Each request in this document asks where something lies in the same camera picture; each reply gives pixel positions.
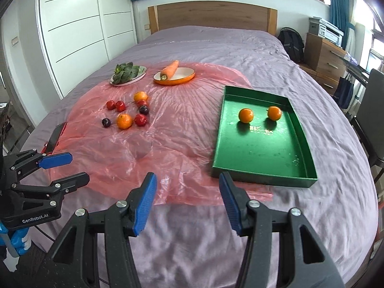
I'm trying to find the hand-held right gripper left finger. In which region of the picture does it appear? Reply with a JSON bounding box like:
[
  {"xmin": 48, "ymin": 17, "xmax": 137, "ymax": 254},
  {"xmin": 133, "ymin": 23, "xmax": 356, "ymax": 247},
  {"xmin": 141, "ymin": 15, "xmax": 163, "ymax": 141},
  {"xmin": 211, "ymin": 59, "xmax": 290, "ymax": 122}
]
[{"xmin": 36, "ymin": 172, "xmax": 158, "ymax": 288}]

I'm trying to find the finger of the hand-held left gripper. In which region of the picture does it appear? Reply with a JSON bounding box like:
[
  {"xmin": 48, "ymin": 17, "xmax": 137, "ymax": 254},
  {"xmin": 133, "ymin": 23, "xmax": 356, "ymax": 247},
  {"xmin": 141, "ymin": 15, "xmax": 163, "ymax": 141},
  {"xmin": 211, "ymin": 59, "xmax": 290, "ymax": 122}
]
[
  {"xmin": 7, "ymin": 151, "xmax": 73, "ymax": 177},
  {"xmin": 12, "ymin": 172, "xmax": 90, "ymax": 199}
]

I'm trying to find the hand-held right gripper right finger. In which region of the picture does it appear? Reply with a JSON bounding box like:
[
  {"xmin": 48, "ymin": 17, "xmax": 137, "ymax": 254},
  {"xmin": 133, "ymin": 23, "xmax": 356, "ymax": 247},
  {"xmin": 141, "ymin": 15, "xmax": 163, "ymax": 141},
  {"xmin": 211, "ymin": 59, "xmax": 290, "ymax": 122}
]
[{"xmin": 218, "ymin": 172, "xmax": 345, "ymax": 288}]

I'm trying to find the green tray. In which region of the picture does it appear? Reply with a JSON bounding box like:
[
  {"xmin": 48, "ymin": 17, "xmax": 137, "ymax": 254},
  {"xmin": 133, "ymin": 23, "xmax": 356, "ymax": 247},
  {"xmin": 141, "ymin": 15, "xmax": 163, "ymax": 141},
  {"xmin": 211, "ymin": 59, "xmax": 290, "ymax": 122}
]
[{"xmin": 210, "ymin": 85, "xmax": 318, "ymax": 188}]

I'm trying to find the person's left hand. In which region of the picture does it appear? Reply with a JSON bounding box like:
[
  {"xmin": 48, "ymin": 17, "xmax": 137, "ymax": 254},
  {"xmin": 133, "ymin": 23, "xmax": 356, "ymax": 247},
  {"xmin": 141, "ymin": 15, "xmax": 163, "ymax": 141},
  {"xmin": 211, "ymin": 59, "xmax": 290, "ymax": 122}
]
[{"xmin": 0, "ymin": 223, "xmax": 31, "ymax": 257}]

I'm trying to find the phone in red case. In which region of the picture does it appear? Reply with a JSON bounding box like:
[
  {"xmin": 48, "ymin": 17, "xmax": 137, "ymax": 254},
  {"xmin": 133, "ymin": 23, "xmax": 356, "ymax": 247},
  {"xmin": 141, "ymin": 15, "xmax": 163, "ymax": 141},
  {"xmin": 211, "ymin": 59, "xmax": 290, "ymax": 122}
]
[{"xmin": 40, "ymin": 122, "xmax": 68, "ymax": 155}]

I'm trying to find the pink plastic sheet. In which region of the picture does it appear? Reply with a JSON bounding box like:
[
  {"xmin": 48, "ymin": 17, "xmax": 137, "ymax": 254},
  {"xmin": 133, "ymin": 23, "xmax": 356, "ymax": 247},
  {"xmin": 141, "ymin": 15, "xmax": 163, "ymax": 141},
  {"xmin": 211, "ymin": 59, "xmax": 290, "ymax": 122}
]
[{"xmin": 48, "ymin": 61, "xmax": 273, "ymax": 206}]

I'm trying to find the bok choy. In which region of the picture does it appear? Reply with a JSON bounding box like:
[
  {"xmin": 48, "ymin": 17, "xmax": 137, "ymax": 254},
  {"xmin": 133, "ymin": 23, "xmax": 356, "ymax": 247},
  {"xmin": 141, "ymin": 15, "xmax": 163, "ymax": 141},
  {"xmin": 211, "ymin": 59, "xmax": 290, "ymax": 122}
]
[{"xmin": 112, "ymin": 62, "xmax": 141, "ymax": 84}]

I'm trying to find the white plate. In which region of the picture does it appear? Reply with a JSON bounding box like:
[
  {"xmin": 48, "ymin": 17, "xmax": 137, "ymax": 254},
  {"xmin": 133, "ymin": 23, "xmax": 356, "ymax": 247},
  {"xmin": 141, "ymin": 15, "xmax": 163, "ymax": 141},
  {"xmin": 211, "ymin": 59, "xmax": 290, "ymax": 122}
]
[{"xmin": 109, "ymin": 65, "xmax": 147, "ymax": 87}]

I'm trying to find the white wardrobe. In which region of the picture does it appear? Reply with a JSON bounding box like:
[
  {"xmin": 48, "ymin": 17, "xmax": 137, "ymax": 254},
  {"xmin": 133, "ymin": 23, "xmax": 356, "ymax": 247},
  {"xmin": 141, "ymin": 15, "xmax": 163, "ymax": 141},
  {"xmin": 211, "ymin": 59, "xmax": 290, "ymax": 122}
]
[{"xmin": 36, "ymin": 0, "xmax": 138, "ymax": 98}]

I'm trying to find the orange plate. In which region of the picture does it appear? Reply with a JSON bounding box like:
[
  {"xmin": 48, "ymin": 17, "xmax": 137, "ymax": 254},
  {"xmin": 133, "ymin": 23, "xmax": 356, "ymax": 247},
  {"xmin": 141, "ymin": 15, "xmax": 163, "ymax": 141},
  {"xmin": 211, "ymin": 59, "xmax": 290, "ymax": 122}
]
[{"xmin": 153, "ymin": 67, "xmax": 196, "ymax": 86}]

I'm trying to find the carrot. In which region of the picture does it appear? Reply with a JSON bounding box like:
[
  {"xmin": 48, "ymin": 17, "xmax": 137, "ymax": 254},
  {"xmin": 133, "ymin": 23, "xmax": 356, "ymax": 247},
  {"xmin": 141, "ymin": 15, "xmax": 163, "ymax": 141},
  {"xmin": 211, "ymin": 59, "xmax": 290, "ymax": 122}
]
[{"xmin": 160, "ymin": 60, "xmax": 180, "ymax": 81}]

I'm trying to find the purple bed sheet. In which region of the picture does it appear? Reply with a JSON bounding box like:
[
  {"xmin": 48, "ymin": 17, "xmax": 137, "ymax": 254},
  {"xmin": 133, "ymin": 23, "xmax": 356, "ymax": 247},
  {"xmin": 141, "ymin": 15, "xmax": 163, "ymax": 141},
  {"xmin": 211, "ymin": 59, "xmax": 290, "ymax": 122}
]
[{"xmin": 18, "ymin": 25, "xmax": 378, "ymax": 288}]

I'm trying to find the navy bag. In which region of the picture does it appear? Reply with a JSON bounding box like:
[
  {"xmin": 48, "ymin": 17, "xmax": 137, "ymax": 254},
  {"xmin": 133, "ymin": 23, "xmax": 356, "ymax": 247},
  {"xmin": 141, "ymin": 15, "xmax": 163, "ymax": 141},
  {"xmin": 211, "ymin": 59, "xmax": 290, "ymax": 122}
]
[{"xmin": 333, "ymin": 76, "xmax": 354, "ymax": 110}]

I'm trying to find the black backpack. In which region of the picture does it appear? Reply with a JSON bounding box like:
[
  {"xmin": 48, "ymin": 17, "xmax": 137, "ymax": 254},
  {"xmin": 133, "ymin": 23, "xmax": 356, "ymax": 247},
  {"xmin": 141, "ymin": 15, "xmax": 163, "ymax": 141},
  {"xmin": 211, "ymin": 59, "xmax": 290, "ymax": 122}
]
[{"xmin": 277, "ymin": 27, "xmax": 305, "ymax": 63}]

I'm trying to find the wooden dresser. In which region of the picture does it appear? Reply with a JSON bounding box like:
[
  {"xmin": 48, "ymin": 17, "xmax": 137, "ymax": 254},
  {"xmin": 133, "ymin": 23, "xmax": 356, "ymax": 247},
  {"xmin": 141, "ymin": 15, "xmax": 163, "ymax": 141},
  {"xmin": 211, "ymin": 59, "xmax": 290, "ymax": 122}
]
[{"xmin": 300, "ymin": 33, "xmax": 350, "ymax": 96}]

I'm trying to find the dark desk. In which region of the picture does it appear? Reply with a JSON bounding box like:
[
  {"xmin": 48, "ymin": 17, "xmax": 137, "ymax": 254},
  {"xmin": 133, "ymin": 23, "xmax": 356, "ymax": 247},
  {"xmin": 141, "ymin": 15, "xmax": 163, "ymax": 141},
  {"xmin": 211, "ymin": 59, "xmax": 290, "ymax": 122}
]
[{"xmin": 342, "ymin": 54, "xmax": 372, "ymax": 81}]

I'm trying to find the wooden headboard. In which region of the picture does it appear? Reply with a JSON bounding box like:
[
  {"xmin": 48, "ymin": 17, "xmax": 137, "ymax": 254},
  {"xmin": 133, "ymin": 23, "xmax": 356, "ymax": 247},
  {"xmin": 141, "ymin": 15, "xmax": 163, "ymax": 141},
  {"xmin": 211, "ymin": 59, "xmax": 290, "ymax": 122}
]
[{"xmin": 148, "ymin": 1, "xmax": 278, "ymax": 35}]

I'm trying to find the white printer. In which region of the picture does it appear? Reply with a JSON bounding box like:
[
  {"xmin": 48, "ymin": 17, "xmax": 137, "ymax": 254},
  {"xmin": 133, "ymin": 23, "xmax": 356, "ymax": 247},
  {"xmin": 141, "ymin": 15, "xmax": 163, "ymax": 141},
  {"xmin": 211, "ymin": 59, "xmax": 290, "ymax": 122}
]
[{"xmin": 309, "ymin": 17, "xmax": 344, "ymax": 47}]

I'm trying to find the black cable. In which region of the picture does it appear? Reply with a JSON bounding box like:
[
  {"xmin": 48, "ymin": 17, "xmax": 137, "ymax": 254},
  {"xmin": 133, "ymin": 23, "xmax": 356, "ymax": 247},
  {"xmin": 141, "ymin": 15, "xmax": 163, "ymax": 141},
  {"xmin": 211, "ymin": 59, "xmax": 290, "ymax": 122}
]
[{"xmin": 30, "ymin": 226, "xmax": 57, "ymax": 243}]

